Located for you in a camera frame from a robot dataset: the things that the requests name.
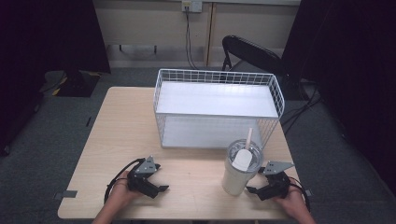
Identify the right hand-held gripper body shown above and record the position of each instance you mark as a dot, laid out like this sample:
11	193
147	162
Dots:
275	185

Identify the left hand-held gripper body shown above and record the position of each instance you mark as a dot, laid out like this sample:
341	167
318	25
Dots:
144	180

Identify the white tumbler cup with lid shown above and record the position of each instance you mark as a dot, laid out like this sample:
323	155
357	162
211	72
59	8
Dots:
238	174

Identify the beige drinking straw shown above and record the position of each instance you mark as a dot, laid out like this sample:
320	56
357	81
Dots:
249	138

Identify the person's right hand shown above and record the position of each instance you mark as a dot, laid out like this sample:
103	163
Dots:
291	202

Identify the person's left hand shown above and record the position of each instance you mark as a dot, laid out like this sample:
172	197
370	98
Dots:
121	193

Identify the grey tape strip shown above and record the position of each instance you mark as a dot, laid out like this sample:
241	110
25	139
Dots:
308	193
66	194

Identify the small black floor marker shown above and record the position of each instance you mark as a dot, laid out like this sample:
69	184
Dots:
88	121

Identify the black stand base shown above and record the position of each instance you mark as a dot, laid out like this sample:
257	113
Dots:
77	84

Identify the black folding chair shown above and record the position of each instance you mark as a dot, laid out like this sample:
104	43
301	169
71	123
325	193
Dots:
252	53

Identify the dark curtain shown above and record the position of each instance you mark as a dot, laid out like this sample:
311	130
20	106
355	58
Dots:
351	62

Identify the wooden wall strip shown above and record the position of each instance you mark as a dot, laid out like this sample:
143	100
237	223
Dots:
210	34

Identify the white wall socket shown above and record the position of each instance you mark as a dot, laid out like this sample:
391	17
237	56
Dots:
191	5

